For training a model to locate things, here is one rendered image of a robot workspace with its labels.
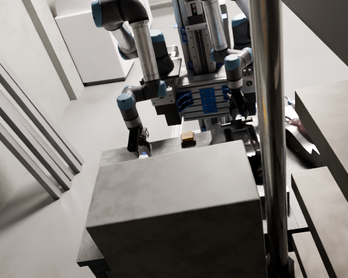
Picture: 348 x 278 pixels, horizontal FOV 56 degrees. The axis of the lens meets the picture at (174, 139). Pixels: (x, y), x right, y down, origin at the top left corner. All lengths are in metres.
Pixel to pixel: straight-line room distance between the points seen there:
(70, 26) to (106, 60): 0.57
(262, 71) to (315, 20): 0.49
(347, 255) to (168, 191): 0.35
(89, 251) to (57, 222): 1.42
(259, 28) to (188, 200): 0.33
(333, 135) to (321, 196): 0.27
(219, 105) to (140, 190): 1.50
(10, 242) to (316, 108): 2.67
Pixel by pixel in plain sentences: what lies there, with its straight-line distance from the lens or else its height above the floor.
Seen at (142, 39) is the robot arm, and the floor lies 1.38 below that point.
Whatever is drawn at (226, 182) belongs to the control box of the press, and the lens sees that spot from 0.58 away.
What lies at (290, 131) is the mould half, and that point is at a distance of 1.60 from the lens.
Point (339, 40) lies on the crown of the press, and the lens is 0.18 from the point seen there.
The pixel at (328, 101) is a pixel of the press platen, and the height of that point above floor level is 1.54.
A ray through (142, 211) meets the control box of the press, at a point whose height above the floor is 1.47.
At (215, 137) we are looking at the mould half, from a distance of 1.63.
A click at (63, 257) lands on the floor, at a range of 2.63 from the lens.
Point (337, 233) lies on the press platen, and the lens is 0.75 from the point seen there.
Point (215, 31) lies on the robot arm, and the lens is 1.67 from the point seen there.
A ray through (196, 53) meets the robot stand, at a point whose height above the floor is 1.07.
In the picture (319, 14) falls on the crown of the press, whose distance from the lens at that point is 0.20.
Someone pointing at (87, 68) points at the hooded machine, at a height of 0.27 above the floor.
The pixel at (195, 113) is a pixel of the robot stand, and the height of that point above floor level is 0.73.
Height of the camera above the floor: 1.89
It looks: 37 degrees down
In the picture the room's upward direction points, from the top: 16 degrees counter-clockwise
